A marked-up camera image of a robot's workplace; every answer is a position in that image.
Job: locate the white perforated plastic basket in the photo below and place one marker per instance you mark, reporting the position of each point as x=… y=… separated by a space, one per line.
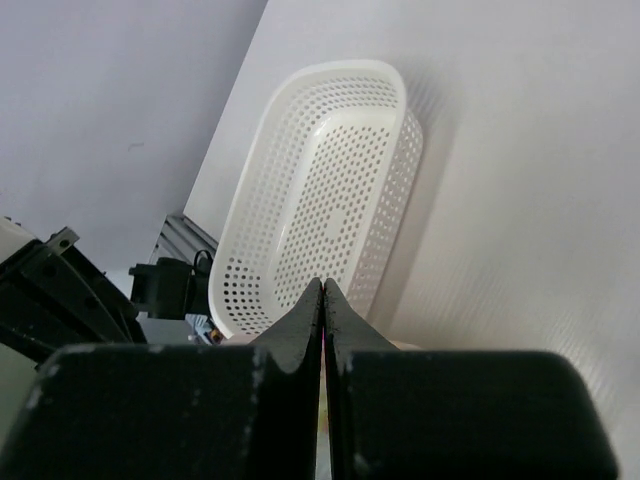
x=322 y=194

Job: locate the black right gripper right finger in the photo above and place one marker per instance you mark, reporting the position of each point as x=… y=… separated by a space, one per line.
x=396 y=414

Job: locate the aluminium front rail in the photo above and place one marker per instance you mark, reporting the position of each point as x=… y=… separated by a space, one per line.
x=181 y=239

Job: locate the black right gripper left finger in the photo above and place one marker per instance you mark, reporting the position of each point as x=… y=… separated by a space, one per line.
x=177 y=411

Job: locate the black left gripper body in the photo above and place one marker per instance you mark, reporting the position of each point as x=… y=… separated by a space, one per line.
x=53 y=296

